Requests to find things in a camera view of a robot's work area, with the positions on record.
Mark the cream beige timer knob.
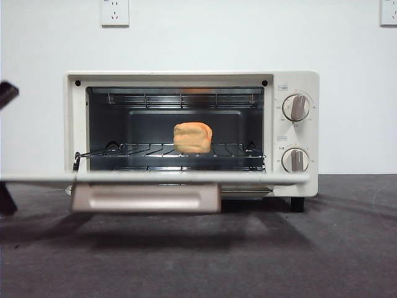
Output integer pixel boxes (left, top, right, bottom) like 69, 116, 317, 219
281, 147, 310, 174

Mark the cream Toshiba toaster oven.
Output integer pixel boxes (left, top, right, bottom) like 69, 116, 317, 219
63, 70, 320, 214

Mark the glass oven door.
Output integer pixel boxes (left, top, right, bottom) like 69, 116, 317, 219
0, 173, 311, 215

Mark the metal wire oven rack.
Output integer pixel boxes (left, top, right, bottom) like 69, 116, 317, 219
75, 142, 267, 160

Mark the golden brown bread piece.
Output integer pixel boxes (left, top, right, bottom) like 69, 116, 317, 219
172, 121, 215, 154

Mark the cream beige temperature knob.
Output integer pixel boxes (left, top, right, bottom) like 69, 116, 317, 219
282, 94, 312, 122

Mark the white wall socket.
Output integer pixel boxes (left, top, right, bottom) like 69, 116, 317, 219
380, 0, 397, 28
100, 0, 130, 28

